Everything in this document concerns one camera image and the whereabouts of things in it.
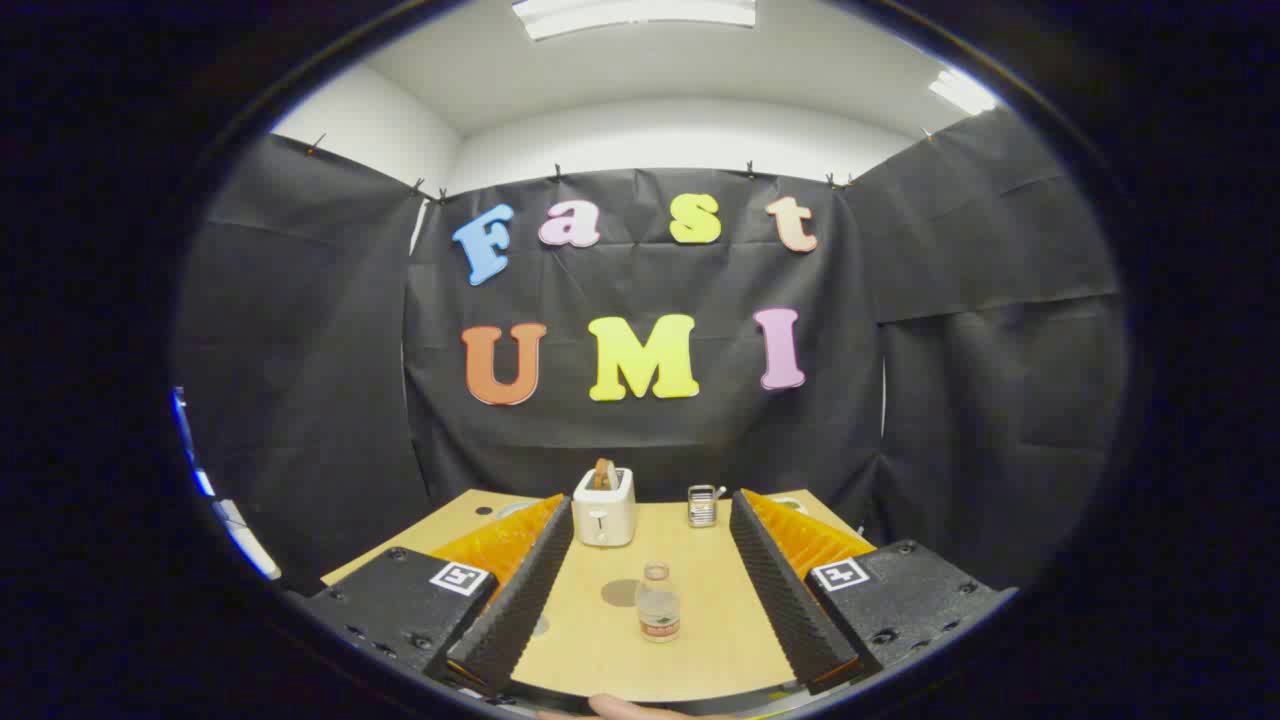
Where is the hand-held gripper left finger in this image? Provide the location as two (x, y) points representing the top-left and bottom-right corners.
(300, 492), (576, 701)

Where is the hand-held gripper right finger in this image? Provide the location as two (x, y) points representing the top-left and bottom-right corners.
(728, 488), (1019, 697)

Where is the clear plastic juice bottle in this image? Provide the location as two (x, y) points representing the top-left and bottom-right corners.
(636, 562), (682, 643)

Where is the wooden table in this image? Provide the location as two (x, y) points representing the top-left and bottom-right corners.
(320, 488), (873, 704)

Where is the white toaster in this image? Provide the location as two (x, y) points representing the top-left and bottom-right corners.
(572, 467), (637, 548)

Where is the small ceiling light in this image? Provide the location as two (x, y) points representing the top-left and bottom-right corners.
(928, 68), (1001, 116)

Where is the long ceiling light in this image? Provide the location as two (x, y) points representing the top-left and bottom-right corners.
(512, 0), (758, 41)

